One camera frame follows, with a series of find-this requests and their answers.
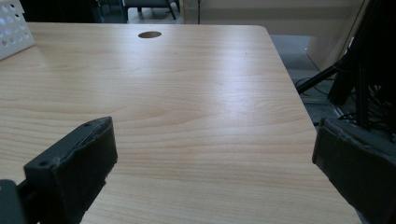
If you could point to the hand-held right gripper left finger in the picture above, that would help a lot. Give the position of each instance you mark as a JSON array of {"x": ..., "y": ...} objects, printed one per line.
[{"x": 73, "y": 166}]

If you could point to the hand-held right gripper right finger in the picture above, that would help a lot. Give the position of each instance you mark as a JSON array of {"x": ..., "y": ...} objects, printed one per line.
[{"x": 358, "y": 168}]

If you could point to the black metal stand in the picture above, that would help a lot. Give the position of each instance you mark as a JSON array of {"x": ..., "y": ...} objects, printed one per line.
[{"x": 364, "y": 62}]

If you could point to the white perforated basket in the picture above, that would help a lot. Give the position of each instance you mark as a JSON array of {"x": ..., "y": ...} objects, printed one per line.
[{"x": 12, "y": 28}]

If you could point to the black chair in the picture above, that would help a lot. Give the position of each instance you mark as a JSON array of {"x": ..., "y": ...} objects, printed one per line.
[{"x": 149, "y": 7}]

